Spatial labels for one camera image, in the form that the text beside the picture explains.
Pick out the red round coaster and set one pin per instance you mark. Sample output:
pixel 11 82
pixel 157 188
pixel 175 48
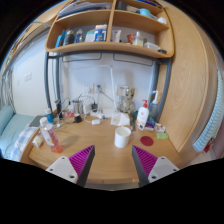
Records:
pixel 147 141

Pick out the green wipes packet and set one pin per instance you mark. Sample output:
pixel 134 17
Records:
pixel 162 135

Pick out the white computer mouse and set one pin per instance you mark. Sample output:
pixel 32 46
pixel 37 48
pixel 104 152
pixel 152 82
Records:
pixel 96 122

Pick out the small white jar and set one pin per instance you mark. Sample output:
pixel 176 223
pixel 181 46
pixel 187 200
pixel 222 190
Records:
pixel 37 141

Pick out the clear bottle with pink liquid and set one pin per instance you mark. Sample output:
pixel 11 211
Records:
pixel 48 132

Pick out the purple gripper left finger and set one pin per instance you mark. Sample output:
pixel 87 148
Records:
pixel 74 168

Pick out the striped towel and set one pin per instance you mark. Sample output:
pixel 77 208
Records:
pixel 211 129

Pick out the white pump lotion bottle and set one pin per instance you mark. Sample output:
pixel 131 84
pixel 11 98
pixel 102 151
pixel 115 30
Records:
pixel 142 116

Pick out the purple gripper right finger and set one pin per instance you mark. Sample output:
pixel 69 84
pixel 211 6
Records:
pixel 149 167

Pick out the wooden wall shelf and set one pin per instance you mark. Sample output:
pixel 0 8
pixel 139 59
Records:
pixel 129 26

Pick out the white paper cup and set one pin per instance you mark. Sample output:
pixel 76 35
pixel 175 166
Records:
pixel 122 136

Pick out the white tissue pack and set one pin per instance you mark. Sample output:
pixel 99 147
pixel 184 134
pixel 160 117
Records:
pixel 120 119

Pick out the blue capped small bottle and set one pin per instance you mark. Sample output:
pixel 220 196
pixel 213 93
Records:
pixel 49 115

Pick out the blue spray bottle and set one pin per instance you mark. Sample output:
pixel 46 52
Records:
pixel 154 105

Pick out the white power adapter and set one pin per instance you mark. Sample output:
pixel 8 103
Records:
pixel 87 108

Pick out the light blue bed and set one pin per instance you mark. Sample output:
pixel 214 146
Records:
pixel 15 132

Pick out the Groot figurine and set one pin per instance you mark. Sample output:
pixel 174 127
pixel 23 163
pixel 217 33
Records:
pixel 127 104

